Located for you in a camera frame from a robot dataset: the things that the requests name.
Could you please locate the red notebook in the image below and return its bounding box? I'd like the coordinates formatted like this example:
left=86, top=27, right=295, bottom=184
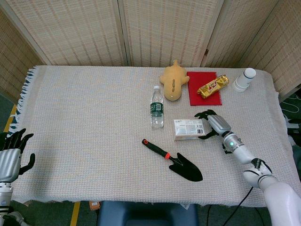
left=187, top=71, right=223, bottom=106

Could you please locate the black garden trowel orange collar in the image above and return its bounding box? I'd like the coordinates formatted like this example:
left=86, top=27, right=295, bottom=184
left=142, top=138, right=203, bottom=182

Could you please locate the black cable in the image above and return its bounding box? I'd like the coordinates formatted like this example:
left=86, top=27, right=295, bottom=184
left=231, top=186, right=254, bottom=226

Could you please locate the beige woven tablecloth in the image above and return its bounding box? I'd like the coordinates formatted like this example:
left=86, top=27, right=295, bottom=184
left=4, top=65, right=294, bottom=210

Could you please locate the tissue pack box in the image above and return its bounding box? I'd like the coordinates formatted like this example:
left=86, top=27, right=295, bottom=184
left=173, top=119, right=208, bottom=142

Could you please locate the clear water bottle green label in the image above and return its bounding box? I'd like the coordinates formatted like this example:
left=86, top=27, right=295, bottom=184
left=150, top=85, right=165, bottom=129

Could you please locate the woven folding screen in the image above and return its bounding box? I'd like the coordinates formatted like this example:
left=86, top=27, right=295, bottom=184
left=0, top=0, right=301, bottom=102

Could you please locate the yellow plush toy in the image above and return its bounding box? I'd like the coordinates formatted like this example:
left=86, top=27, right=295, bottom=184
left=158, top=59, right=190, bottom=102

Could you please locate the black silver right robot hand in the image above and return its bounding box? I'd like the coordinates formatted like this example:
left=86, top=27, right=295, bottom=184
left=194, top=109, right=232, bottom=141

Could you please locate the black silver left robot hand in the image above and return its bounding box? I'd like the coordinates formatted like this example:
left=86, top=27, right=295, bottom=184
left=0, top=128, right=36, bottom=183

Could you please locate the blue chair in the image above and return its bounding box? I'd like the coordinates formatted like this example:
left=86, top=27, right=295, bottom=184
left=97, top=201, right=199, bottom=226

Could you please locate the gold snack package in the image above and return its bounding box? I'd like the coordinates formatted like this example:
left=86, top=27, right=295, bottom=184
left=197, top=74, right=230, bottom=99

